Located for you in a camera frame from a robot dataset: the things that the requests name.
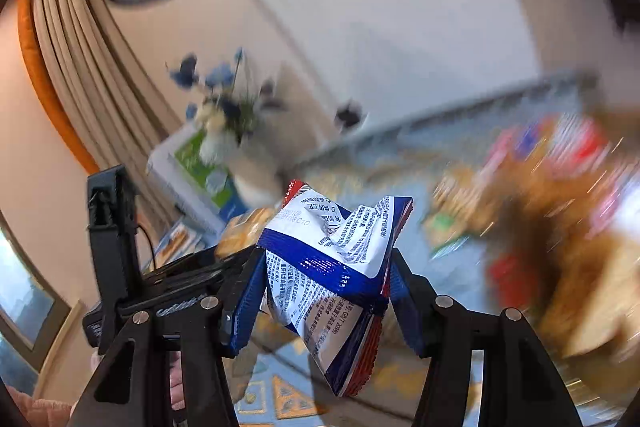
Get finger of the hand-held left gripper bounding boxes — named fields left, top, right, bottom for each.
left=145, top=248, right=253, bottom=315

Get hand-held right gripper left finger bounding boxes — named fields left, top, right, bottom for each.
left=75, top=249, right=266, bottom=427

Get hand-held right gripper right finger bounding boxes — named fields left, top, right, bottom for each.
left=390, top=249, right=583, bottom=427

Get blue white red snack packet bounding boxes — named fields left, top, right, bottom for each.
left=255, top=179, right=416, bottom=398

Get white green blue box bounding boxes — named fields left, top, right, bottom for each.
left=146, top=126, right=251, bottom=235

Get blue and white artificial flowers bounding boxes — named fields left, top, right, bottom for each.
left=167, top=49, right=288, bottom=158

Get orange curtain trim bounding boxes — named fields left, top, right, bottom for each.
left=17, top=0, right=101, bottom=175

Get beige curtain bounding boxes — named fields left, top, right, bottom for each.
left=30, top=0, right=186, bottom=228

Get pile of colourful snack packets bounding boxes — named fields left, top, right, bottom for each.
left=487, top=112, right=640, bottom=238

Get black cable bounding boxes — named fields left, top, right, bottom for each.
left=134, top=222, right=157, bottom=265

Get framed wall picture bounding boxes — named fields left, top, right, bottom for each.
left=0, top=209, right=73, bottom=360

